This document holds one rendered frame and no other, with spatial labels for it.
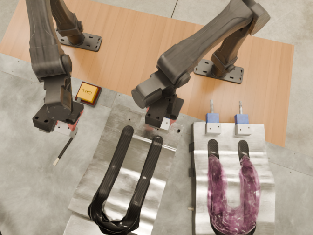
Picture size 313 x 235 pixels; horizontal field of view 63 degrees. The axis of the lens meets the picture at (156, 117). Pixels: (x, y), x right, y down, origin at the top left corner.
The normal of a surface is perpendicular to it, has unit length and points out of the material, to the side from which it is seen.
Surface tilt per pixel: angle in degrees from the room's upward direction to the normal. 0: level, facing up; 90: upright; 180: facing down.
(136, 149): 3
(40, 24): 14
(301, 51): 0
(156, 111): 22
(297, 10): 0
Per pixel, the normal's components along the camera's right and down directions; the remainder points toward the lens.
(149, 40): 0.03, -0.25
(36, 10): 0.07, -0.01
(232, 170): 0.04, -0.67
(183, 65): -0.16, -0.11
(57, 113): 0.18, 0.77
